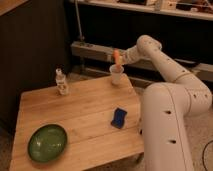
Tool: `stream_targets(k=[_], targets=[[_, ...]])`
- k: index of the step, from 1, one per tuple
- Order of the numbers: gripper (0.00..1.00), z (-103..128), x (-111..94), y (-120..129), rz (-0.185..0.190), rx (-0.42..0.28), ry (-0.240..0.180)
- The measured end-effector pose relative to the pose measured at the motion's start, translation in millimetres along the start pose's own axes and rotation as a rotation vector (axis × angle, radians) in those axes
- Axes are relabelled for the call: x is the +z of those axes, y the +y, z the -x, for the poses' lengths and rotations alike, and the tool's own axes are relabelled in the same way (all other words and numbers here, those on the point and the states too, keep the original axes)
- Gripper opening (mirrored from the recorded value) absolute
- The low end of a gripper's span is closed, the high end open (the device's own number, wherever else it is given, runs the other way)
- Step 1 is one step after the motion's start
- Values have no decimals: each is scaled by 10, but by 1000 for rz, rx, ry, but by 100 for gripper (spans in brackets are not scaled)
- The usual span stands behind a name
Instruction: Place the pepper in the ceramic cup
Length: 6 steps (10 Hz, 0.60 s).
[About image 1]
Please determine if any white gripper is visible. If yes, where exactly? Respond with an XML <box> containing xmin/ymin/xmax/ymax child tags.
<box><xmin>120</xmin><ymin>46</ymin><xmax>140</xmax><ymax>65</ymax></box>

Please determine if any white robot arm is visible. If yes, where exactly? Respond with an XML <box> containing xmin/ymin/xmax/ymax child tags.
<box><xmin>121</xmin><ymin>35</ymin><xmax>212</xmax><ymax>171</ymax></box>

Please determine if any white ceramic cup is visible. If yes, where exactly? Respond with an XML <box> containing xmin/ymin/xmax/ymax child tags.
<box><xmin>109</xmin><ymin>64</ymin><xmax>124</xmax><ymax>85</ymax></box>

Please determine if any metal vertical pole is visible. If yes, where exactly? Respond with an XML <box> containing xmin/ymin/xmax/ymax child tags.
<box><xmin>74</xmin><ymin>0</ymin><xmax>85</xmax><ymax>44</ymax></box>

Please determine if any blue sponge block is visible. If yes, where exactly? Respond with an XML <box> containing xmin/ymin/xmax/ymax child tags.
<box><xmin>111</xmin><ymin>108</ymin><xmax>127</xmax><ymax>129</ymax></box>

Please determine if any wooden table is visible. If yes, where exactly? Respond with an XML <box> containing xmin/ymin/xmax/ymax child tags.
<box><xmin>10</xmin><ymin>75</ymin><xmax>144</xmax><ymax>171</ymax></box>

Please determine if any clear plastic bottle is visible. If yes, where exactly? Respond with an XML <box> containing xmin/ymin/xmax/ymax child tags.
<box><xmin>55</xmin><ymin>68</ymin><xmax>69</xmax><ymax>95</ymax></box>

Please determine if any upper shelf with items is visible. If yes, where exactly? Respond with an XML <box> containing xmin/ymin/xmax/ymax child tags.
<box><xmin>69</xmin><ymin>0</ymin><xmax>213</xmax><ymax>21</ymax></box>

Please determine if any green bowl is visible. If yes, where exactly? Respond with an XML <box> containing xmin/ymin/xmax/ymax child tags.
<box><xmin>27</xmin><ymin>124</ymin><xmax>68</xmax><ymax>163</ymax></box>

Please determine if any metal shelf rail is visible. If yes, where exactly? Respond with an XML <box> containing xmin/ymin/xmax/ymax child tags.
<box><xmin>71</xmin><ymin>41</ymin><xmax>213</xmax><ymax>82</ymax></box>

